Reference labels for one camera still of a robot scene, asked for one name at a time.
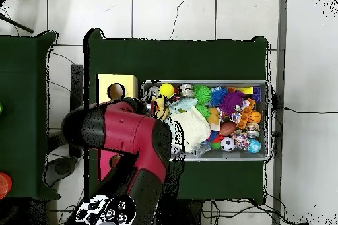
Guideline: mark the yellow plush duck toy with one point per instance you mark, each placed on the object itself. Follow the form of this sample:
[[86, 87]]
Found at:
[[160, 108]]

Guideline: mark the cream knitted cloth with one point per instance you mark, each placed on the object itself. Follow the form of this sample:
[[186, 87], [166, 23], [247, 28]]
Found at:
[[194, 127]]

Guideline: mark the purple spiky ball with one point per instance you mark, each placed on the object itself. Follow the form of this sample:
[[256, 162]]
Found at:
[[232, 102]]

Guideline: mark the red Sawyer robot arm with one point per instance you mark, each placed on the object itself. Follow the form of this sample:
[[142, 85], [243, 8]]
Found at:
[[127, 130]]

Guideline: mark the wooden box with three holes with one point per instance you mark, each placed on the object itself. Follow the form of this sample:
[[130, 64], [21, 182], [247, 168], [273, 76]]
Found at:
[[108, 83]]

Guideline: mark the clear shallow mesh bin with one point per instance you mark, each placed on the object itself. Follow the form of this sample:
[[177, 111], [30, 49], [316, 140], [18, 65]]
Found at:
[[266, 93]]

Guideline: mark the light teal cloth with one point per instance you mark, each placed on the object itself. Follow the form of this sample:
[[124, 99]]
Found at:
[[184, 103]]

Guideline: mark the yellow tennis ball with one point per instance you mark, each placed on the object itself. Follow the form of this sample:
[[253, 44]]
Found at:
[[167, 90]]

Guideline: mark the silver can with pull tab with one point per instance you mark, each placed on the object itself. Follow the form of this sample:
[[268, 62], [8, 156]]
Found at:
[[153, 92]]

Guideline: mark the crushed silver can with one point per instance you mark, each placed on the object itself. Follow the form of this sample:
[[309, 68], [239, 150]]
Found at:
[[187, 90]]

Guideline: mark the green spiky ball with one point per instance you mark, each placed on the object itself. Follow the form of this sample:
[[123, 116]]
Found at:
[[202, 93]]

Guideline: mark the small soccer ball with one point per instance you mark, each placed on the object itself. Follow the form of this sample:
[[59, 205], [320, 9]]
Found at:
[[228, 144]]

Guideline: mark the small orange basketball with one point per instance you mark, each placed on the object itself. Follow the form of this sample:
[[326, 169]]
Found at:
[[255, 115]]

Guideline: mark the black side stand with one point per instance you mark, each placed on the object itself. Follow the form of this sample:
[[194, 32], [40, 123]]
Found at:
[[76, 85]]

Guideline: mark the dark green side table cloth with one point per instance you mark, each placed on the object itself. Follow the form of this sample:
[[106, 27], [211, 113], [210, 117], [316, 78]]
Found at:
[[26, 103]]

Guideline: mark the red disc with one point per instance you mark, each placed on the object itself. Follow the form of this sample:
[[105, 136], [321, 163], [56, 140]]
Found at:
[[4, 185]]

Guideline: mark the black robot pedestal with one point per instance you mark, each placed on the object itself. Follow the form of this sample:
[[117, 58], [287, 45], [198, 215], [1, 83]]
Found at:
[[185, 214]]

